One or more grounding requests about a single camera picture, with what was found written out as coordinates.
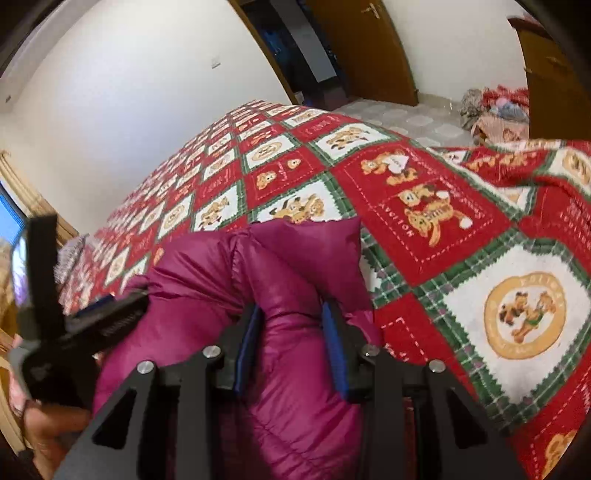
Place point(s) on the striped pillow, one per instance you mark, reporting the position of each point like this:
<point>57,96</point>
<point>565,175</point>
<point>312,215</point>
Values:
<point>71,258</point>

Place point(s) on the magenta down jacket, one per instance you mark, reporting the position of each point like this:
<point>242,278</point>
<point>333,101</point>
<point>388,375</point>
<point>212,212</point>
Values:
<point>291,277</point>

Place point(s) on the wooden door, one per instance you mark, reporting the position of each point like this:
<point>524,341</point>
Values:
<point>364,50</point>

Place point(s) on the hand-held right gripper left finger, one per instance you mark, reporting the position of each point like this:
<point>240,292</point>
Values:
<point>247,350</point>

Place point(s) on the window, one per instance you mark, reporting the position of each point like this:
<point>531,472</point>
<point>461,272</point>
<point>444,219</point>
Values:
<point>9,217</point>

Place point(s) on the person's left hand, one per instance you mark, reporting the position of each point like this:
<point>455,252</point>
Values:
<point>55,429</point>

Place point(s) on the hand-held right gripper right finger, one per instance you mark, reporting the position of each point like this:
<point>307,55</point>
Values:
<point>334,350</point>

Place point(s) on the pile of clothes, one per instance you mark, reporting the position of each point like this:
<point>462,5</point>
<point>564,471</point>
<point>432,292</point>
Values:
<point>496,110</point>

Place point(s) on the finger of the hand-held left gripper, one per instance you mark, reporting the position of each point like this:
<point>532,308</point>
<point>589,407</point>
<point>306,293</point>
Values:
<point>111,318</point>

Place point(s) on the red printed bear blanket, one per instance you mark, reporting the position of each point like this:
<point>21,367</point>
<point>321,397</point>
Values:
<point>415,221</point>

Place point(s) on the beige patterned curtain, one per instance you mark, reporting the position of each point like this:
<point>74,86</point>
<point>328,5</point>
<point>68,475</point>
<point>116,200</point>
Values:
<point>37,198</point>

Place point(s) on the wooden door frame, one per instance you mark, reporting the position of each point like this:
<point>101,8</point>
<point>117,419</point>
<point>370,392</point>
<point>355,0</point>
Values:
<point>268,46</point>

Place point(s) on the wooden cabinet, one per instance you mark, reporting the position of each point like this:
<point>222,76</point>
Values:
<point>554,83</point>

